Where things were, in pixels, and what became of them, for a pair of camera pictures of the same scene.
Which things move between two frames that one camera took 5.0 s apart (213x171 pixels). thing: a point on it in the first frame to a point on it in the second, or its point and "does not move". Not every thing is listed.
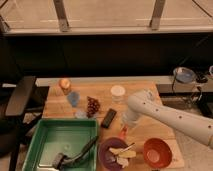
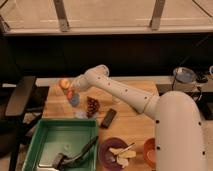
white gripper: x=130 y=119 to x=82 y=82
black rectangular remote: x=108 y=118 does not move
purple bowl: x=107 y=157 does not move
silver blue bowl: x=184 y=75 does not move
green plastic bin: x=65 y=136 does not move
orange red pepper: x=123 y=132 to x=70 y=94
